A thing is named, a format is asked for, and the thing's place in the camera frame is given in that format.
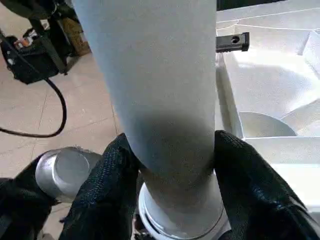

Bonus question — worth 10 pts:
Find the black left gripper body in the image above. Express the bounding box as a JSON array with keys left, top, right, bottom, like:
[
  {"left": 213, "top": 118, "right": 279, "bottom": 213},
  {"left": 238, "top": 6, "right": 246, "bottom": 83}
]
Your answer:
[{"left": 215, "top": 31, "right": 251, "bottom": 53}]

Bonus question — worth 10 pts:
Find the white plastic table top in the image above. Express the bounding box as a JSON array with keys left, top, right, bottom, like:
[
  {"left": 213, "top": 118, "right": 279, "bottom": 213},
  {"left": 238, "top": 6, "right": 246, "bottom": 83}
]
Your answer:
[{"left": 137, "top": 0, "right": 320, "bottom": 240}]

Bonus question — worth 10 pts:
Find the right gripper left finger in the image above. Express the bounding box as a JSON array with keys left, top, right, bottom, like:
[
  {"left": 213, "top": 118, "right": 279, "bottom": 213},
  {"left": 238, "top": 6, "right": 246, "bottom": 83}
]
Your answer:
[{"left": 59, "top": 133, "right": 140, "bottom": 240}]

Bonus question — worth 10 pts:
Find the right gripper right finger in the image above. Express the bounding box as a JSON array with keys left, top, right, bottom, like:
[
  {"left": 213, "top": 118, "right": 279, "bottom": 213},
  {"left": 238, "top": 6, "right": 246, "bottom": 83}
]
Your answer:
[{"left": 213, "top": 129, "right": 320, "bottom": 240}]

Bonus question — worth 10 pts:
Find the black floor bag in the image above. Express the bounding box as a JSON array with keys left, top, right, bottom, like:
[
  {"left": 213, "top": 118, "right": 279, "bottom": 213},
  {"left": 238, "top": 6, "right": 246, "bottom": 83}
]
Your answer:
[{"left": 0, "top": 34, "right": 65, "bottom": 86}]

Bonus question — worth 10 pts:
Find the white plastic table leg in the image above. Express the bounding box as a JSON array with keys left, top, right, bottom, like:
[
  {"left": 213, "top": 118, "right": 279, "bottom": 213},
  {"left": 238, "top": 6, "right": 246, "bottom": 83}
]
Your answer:
[{"left": 72, "top": 0, "right": 231, "bottom": 238}]

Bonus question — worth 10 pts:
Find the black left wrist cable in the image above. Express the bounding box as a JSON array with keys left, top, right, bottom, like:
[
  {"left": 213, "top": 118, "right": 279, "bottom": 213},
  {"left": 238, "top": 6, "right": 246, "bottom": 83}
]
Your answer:
[{"left": 0, "top": 77, "right": 68, "bottom": 139}]

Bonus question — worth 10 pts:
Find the black metal table frame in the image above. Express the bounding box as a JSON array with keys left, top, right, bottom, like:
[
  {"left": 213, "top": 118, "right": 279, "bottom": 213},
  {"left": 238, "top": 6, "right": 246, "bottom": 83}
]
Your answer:
[{"left": 0, "top": 0, "right": 76, "bottom": 76}]

